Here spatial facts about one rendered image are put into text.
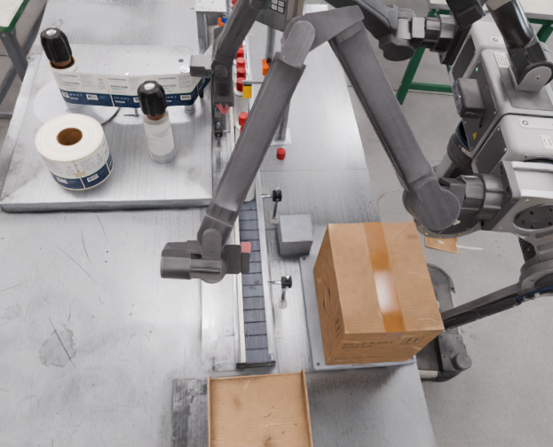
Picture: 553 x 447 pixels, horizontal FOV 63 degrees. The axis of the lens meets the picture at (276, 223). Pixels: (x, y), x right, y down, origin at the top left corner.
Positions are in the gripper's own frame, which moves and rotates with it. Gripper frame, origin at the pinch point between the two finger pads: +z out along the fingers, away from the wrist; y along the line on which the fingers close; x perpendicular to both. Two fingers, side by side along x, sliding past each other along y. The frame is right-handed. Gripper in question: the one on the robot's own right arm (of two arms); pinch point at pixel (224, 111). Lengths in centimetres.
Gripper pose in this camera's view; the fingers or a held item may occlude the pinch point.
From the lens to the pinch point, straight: 157.6
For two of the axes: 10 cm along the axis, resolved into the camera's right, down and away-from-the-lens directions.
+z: -0.8, 5.4, 8.4
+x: 9.9, -0.3, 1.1
